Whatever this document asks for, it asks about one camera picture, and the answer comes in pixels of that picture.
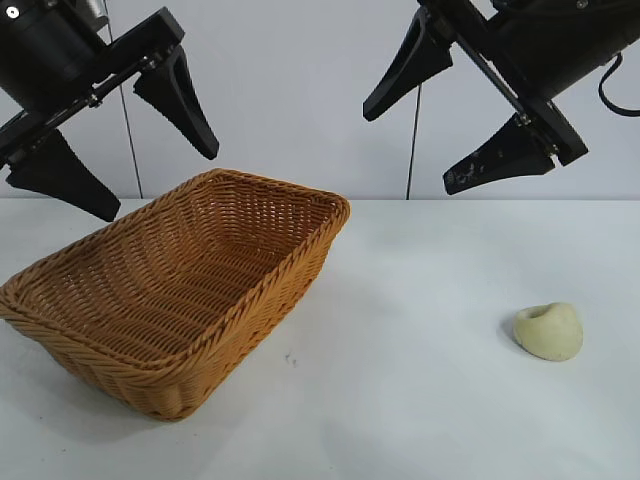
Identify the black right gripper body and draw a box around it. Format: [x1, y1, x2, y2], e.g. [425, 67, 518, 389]
[417, 0, 640, 167]

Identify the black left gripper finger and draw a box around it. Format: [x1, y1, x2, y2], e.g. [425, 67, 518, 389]
[4, 128, 121, 224]
[133, 46, 221, 162]

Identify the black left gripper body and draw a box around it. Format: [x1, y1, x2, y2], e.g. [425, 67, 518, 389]
[0, 0, 185, 169]

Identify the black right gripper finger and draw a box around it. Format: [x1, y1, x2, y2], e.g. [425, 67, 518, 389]
[361, 7, 454, 123]
[442, 113, 557, 197]

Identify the brown woven wicker basket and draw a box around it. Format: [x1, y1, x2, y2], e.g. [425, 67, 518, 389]
[0, 168, 352, 423]

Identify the pale yellow egg yolk pastry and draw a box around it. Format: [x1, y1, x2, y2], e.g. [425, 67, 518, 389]
[512, 301, 585, 362]

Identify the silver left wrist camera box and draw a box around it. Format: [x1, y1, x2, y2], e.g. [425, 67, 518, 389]
[81, 0, 108, 30]

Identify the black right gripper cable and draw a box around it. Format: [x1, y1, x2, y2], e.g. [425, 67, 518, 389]
[597, 52, 640, 119]

